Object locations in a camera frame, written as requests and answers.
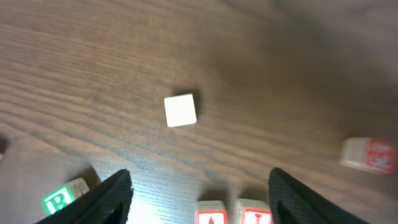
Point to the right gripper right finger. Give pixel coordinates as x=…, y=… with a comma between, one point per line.
x=292, y=202

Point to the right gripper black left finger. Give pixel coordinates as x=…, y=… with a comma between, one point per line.
x=109, y=202

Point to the red letter I block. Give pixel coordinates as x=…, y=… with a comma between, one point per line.
x=249, y=211

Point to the red letter A block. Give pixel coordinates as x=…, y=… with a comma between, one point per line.
x=211, y=212

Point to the green letter R block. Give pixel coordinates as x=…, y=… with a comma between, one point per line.
x=64, y=195

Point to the red letter E block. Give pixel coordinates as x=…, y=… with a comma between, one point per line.
x=370, y=155

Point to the white P letter block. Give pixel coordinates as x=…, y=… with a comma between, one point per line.
x=180, y=110

